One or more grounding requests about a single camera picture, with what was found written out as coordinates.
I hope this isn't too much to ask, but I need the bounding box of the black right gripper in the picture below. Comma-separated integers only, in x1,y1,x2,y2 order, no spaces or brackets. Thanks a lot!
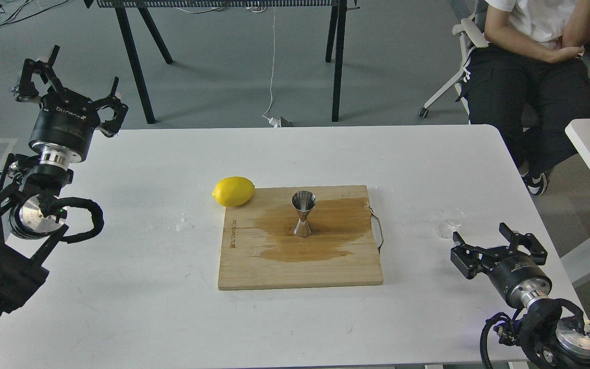
450,222,552,309

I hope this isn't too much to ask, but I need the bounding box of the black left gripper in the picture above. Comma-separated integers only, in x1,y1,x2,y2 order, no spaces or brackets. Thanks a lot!
11,45,129,166

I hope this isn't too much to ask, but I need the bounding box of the small clear glass cup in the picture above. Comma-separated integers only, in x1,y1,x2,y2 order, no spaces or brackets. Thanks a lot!
433,206,466,239

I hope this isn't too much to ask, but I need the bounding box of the steel double jigger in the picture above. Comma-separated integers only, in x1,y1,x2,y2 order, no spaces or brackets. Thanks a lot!
292,191,317,238

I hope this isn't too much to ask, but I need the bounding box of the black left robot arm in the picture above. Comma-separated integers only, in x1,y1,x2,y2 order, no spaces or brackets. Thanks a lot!
0,45,128,317

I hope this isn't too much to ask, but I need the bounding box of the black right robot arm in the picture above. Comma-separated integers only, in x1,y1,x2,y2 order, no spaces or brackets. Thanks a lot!
450,223,590,368

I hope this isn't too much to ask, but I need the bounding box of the seated person white shirt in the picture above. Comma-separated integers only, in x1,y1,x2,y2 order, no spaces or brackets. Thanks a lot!
461,1,590,195

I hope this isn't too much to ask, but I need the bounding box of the yellow lemon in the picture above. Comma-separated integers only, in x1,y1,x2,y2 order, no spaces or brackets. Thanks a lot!
212,177,255,207

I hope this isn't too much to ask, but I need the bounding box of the white office chair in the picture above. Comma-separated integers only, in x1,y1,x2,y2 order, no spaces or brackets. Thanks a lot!
418,0,490,119

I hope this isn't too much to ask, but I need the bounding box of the wooden cutting board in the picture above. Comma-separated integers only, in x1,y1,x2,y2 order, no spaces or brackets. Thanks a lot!
218,185,383,290

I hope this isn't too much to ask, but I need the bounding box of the white hanging cable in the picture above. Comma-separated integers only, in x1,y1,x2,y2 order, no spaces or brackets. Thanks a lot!
261,6,292,128

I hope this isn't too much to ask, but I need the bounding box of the black metal frame table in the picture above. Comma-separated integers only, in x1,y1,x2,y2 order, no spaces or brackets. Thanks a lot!
80,1,368,129

